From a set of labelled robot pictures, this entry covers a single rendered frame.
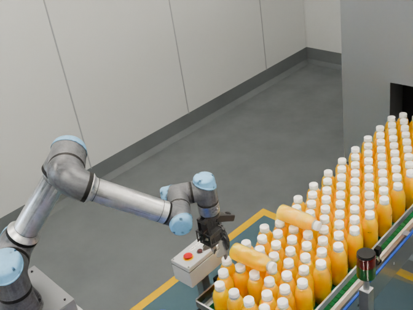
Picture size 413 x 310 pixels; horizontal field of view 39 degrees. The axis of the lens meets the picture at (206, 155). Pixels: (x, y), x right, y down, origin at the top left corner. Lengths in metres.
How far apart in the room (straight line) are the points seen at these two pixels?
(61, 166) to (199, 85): 3.94
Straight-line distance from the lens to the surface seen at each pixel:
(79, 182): 1.82
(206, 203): 2.03
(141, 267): 4.11
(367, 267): 2.07
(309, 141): 5.24
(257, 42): 6.20
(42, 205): 2.03
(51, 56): 4.66
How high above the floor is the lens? 2.60
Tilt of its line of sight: 30 degrees down
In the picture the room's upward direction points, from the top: 9 degrees counter-clockwise
